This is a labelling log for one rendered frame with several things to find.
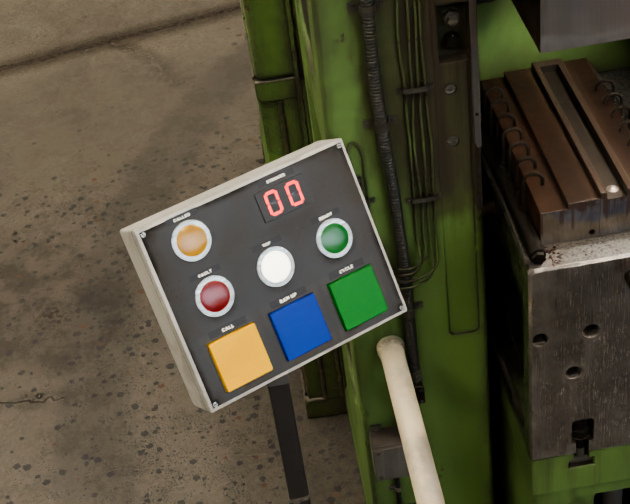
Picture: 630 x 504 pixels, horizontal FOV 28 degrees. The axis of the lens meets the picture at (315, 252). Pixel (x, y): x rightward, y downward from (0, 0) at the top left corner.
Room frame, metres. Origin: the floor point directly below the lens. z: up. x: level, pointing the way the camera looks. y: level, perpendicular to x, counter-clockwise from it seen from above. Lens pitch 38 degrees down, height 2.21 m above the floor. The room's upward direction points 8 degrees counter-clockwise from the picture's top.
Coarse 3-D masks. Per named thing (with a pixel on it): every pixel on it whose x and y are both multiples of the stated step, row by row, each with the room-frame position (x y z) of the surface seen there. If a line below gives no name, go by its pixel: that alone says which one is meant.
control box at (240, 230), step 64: (256, 192) 1.45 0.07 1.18; (320, 192) 1.47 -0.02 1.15; (256, 256) 1.39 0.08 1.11; (320, 256) 1.42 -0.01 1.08; (384, 256) 1.44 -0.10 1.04; (192, 320) 1.32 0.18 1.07; (256, 320) 1.34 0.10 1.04; (384, 320) 1.39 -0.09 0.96; (192, 384) 1.29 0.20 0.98; (256, 384) 1.29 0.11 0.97
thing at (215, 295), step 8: (216, 280) 1.36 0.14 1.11; (208, 288) 1.35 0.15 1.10; (216, 288) 1.35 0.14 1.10; (224, 288) 1.35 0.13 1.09; (200, 296) 1.34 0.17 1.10; (208, 296) 1.34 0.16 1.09; (216, 296) 1.34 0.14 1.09; (224, 296) 1.35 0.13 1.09; (208, 304) 1.34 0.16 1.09; (216, 304) 1.34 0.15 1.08; (224, 304) 1.34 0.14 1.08
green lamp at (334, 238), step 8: (336, 224) 1.45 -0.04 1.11; (328, 232) 1.44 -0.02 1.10; (336, 232) 1.44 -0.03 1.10; (344, 232) 1.44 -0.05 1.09; (328, 240) 1.43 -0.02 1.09; (336, 240) 1.43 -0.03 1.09; (344, 240) 1.44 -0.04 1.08; (328, 248) 1.42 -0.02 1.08; (336, 248) 1.43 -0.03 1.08; (344, 248) 1.43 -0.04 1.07
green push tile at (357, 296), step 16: (352, 272) 1.41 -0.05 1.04; (368, 272) 1.41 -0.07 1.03; (336, 288) 1.39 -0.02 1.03; (352, 288) 1.40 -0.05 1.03; (368, 288) 1.40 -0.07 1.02; (336, 304) 1.38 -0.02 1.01; (352, 304) 1.38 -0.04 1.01; (368, 304) 1.39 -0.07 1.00; (384, 304) 1.39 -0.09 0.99; (352, 320) 1.37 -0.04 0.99
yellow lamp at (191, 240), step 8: (192, 224) 1.40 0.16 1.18; (184, 232) 1.39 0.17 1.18; (192, 232) 1.39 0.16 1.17; (200, 232) 1.39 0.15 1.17; (176, 240) 1.38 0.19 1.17; (184, 240) 1.38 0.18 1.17; (192, 240) 1.38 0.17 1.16; (200, 240) 1.38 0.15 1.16; (184, 248) 1.37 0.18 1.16; (192, 248) 1.38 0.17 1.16; (200, 248) 1.38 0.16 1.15; (192, 256) 1.37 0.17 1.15
